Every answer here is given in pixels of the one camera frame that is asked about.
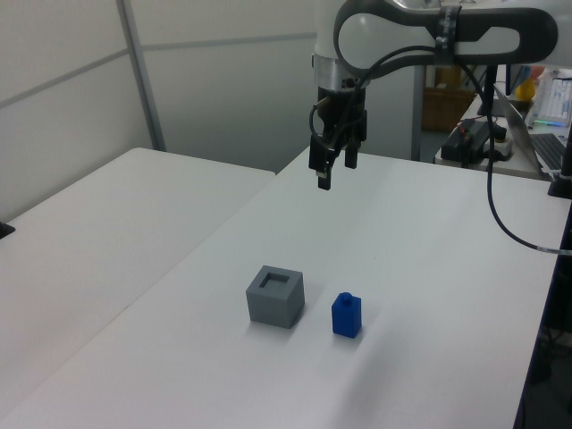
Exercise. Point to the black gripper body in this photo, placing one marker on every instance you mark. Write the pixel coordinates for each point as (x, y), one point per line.
(342, 116)

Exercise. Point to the silver laptop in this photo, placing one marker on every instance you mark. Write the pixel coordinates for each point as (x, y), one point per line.
(523, 134)

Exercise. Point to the white keyboard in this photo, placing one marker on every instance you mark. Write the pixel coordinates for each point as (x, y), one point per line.
(558, 100)

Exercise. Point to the black monitor stand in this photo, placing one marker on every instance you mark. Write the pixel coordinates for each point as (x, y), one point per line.
(564, 179)

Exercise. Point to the grey hollow cuboid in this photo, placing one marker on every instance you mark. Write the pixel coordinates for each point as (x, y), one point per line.
(272, 306)

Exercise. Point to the dark side panel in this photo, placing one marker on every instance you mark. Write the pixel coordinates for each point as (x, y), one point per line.
(552, 339)

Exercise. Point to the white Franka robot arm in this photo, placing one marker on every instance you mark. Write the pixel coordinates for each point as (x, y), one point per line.
(380, 27)

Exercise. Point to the black electronic box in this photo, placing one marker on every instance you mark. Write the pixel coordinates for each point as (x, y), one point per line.
(467, 140)

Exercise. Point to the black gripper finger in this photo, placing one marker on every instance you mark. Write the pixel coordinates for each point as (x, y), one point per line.
(323, 176)
(350, 156)

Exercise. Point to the black stand pole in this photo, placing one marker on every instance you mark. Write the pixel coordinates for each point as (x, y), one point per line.
(490, 103)

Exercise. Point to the yellow round toy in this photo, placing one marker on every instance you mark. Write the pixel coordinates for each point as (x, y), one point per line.
(525, 91)

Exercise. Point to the grey aluminium partition post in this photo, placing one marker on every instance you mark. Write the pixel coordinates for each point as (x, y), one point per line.
(140, 76)

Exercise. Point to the blue block with knob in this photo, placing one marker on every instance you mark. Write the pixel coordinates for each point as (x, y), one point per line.
(345, 319)

